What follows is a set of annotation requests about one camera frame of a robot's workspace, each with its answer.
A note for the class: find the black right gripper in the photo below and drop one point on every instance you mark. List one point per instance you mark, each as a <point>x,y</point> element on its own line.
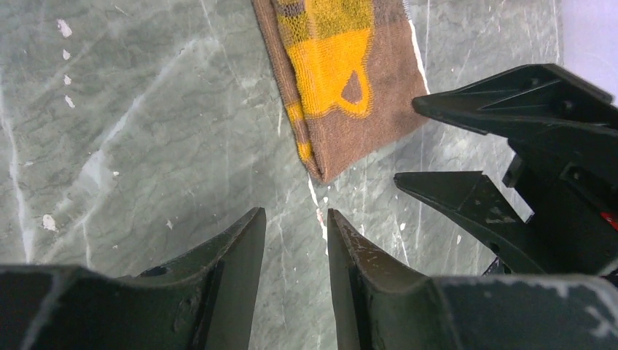
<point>563,130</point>

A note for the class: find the yellow brown towel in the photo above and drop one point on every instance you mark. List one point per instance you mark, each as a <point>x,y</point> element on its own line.
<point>347,72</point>

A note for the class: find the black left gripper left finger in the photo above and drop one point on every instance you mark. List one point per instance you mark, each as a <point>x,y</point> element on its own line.
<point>203,299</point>

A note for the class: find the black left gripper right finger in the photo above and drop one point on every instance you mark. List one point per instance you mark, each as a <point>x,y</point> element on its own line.
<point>380,303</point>

